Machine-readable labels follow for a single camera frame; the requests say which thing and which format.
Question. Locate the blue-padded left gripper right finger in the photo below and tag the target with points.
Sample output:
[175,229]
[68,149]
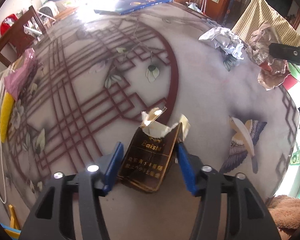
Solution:
[247,215]

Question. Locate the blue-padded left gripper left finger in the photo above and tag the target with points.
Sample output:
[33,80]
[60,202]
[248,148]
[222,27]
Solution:
[52,214]

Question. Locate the brown paper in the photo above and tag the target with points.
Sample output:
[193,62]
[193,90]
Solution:
[273,70]

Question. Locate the white paper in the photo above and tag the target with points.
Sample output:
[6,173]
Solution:
[224,38]

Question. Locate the brown gold cigarette box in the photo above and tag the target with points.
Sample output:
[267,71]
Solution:
[151,151]

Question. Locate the pink plastic snack bag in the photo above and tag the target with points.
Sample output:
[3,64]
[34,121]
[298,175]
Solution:
[15,81]

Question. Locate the red green trash bin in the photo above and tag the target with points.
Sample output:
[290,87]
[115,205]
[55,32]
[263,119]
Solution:
[293,78]

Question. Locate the beige checked chair cover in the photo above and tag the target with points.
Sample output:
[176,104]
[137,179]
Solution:
[259,12]

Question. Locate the light blue plastic bag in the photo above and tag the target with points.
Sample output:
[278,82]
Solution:
[194,6]

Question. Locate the yellow silicone banana case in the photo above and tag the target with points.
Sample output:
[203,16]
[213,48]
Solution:
[6,110]

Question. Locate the blue hardcover book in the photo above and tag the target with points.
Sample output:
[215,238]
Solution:
[122,7]

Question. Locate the dark wooden chair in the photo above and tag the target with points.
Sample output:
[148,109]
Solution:
[16,36]

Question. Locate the wooden sofa with cushions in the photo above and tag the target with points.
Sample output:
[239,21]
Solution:
[58,9]

